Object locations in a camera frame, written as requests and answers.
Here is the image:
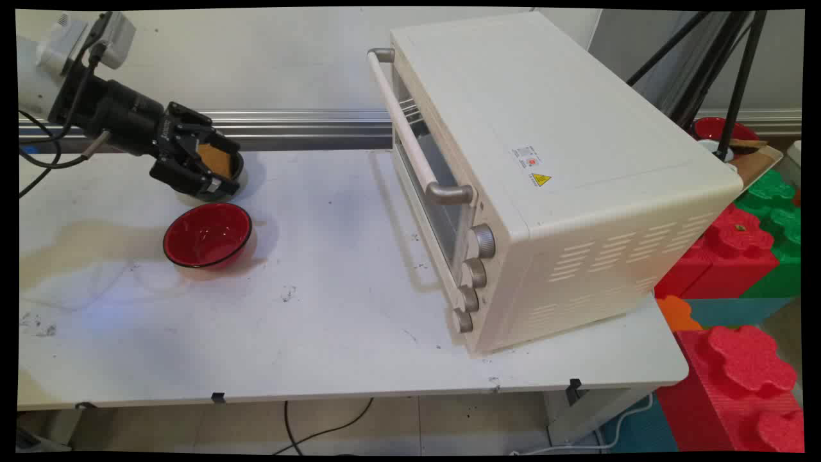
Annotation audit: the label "green foam block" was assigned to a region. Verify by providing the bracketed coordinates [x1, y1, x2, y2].
[733, 168, 803, 300]

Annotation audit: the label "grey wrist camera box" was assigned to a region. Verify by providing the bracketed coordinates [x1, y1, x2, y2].
[89, 12, 137, 71]

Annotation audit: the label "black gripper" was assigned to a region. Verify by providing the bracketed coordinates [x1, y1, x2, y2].
[48, 67, 244, 201]

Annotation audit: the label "brown wooden board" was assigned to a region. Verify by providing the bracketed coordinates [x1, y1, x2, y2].
[727, 137, 785, 191]

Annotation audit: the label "cream toaster oven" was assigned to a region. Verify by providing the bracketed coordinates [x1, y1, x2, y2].
[367, 12, 745, 357]

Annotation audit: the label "red bowl with white inside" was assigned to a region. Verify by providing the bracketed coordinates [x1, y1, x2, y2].
[692, 116, 761, 146]

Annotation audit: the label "blue foam block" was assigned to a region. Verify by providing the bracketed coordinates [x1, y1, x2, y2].
[599, 394, 679, 454]

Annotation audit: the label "black floor cable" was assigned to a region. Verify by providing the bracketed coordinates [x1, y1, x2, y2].
[273, 397, 375, 456]

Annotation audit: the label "white table leg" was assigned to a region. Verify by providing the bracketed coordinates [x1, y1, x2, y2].
[544, 385, 644, 447]

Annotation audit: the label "aluminium rail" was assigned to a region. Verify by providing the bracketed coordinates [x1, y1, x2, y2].
[19, 107, 802, 153]

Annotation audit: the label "teal foam block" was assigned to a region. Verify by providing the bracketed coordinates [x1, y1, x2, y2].
[682, 296, 797, 330]

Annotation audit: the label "cream oven door handle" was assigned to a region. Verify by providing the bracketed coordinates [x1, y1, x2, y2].
[367, 47, 476, 207]

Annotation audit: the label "black tripod legs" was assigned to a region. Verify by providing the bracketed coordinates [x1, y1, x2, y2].
[627, 10, 768, 162]

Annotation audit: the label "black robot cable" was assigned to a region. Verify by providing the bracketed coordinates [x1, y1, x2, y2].
[19, 40, 108, 200]

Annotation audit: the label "orange foam block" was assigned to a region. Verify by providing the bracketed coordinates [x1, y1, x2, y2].
[656, 295, 704, 332]

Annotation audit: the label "black cable with metal plug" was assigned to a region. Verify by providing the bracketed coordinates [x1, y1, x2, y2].
[19, 130, 114, 171]

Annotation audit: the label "brown square piece in bowl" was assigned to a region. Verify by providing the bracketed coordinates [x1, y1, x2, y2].
[197, 142, 233, 180]

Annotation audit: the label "white floor cable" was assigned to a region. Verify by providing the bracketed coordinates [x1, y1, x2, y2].
[511, 391, 656, 457]

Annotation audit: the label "large red foam block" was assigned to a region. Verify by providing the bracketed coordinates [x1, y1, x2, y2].
[655, 323, 806, 454]

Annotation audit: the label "red bowl with black rim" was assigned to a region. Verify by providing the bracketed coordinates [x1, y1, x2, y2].
[162, 203, 253, 269]

